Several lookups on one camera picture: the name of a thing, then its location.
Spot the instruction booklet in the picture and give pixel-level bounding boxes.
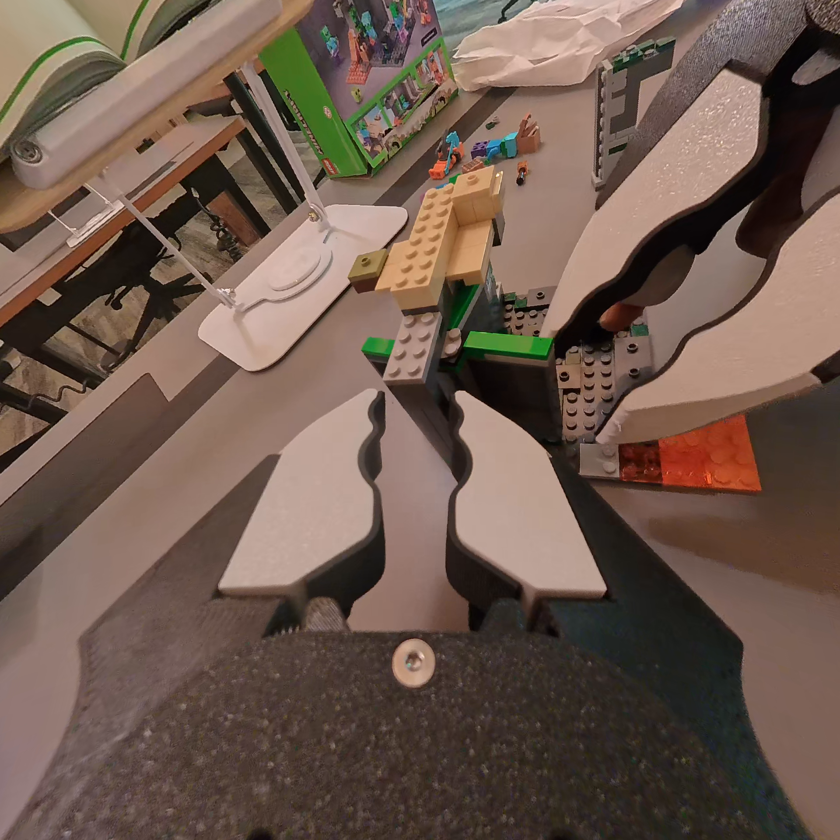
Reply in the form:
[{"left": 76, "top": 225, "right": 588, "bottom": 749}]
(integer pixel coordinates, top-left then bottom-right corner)
[{"left": 0, "top": 0, "right": 172, "bottom": 158}]

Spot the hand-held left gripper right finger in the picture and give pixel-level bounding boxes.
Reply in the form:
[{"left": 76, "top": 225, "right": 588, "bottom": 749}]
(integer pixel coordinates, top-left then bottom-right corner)
[{"left": 446, "top": 390, "right": 610, "bottom": 599}]

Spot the toy brick set box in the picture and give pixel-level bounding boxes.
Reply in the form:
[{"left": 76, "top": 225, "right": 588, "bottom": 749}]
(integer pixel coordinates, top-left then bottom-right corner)
[{"left": 259, "top": 0, "right": 460, "bottom": 178}]

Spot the black office chair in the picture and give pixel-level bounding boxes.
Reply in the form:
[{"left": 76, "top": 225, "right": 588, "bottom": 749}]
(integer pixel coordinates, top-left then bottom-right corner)
[{"left": 59, "top": 243, "right": 211, "bottom": 349}]

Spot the person's right hand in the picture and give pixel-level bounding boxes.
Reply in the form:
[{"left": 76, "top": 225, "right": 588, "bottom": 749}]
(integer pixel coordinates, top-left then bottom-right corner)
[{"left": 598, "top": 298, "right": 651, "bottom": 334}]

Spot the brick building model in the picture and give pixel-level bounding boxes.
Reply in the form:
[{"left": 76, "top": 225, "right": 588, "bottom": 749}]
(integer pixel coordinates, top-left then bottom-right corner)
[{"left": 348, "top": 164, "right": 762, "bottom": 493}]

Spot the crumpled white paper bag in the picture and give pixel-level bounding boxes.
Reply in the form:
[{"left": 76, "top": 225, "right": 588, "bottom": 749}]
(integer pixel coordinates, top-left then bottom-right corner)
[{"left": 453, "top": 0, "right": 683, "bottom": 91}]

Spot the brown top office desk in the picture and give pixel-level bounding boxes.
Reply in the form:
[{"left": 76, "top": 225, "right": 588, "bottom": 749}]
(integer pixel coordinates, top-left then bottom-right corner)
[{"left": 0, "top": 115, "right": 247, "bottom": 329}]

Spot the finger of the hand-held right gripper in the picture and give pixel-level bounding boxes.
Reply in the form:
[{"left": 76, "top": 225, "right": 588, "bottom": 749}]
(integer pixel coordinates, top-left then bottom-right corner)
[
  {"left": 541, "top": 59, "right": 772, "bottom": 345},
  {"left": 594, "top": 187, "right": 840, "bottom": 448}
]

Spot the small white book stand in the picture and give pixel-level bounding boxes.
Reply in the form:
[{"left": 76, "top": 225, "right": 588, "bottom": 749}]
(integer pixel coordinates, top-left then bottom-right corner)
[{"left": 49, "top": 187, "right": 129, "bottom": 249}]

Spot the pile of small brick figures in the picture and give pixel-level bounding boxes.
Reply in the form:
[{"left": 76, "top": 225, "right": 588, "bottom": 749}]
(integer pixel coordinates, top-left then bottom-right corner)
[{"left": 427, "top": 113, "right": 544, "bottom": 183}]

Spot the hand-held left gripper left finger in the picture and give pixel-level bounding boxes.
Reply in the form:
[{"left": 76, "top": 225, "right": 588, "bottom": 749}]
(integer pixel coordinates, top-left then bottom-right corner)
[{"left": 215, "top": 388, "right": 388, "bottom": 599}]

